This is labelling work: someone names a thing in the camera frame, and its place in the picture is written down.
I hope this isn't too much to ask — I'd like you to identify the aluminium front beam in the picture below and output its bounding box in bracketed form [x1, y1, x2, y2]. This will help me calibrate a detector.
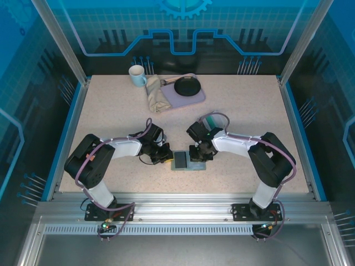
[35, 192, 332, 222]

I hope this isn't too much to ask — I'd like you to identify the black credit card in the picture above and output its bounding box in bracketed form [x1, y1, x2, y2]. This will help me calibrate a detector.
[174, 150, 188, 169]

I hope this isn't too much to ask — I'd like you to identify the slotted aluminium cable duct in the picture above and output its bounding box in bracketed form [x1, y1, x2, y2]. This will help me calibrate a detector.
[43, 224, 255, 236]

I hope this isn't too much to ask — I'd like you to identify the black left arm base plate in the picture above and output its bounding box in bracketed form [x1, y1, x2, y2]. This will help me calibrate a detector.
[84, 203, 136, 222]

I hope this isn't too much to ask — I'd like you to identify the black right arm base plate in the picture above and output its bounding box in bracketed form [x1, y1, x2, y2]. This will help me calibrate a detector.
[231, 203, 281, 222]

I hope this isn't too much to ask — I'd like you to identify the lavender tray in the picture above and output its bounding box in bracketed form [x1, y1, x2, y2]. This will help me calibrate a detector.
[146, 73, 207, 109]

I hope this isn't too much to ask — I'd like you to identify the aluminium side rail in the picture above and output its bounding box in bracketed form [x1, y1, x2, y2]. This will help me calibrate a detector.
[45, 79, 92, 202]
[277, 77, 328, 202]

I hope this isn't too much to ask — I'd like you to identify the beige cloth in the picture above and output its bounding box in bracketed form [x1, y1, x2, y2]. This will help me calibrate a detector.
[146, 74, 173, 114]

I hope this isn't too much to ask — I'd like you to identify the grey-green card holder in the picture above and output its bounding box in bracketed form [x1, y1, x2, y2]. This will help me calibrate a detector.
[170, 149, 207, 171]

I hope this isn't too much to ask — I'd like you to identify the black bowl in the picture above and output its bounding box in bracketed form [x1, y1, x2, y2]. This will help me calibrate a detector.
[174, 76, 201, 97]

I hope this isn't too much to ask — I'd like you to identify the aluminium frame post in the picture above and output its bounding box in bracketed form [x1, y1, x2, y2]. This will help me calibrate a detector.
[278, 0, 335, 85]
[31, 0, 92, 85]

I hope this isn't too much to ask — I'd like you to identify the light blue mug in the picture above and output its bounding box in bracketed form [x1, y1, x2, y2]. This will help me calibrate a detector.
[128, 65, 148, 88]

